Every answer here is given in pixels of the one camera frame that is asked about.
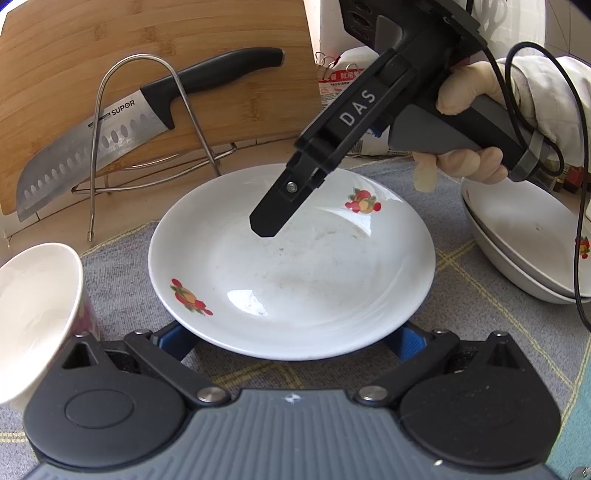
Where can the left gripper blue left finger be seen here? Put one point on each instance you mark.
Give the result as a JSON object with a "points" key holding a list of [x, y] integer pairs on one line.
{"points": [[175, 340]]}

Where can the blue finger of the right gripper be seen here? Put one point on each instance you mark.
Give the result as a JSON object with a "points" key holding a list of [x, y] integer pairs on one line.
{"points": [[381, 130], [294, 185]]}

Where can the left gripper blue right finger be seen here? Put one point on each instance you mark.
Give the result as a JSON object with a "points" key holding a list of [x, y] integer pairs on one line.
{"points": [[407, 341]]}

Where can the white bowl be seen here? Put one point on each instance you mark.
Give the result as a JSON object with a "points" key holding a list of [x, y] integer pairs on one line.
{"points": [[44, 301]]}

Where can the large floral plate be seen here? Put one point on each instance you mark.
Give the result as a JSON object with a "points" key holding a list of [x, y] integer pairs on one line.
{"points": [[531, 258]]}

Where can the right gloved hand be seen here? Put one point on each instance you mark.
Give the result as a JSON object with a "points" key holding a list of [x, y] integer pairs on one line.
{"points": [[456, 95]]}

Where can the red white clipped bag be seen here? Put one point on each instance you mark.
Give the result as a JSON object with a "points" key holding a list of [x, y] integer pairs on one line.
{"points": [[334, 75]]}

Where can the grey blue checked towel mat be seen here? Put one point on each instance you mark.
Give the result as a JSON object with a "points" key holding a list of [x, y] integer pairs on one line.
{"points": [[469, 297]]}

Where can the bamboo cutting board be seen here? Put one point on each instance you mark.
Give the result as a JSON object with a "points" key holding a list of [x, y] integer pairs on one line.
{"points": [[59, 57]]}

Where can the black handled santoku knife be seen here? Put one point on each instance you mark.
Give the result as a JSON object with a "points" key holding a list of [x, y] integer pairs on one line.
{"points": [[127, 124]]}

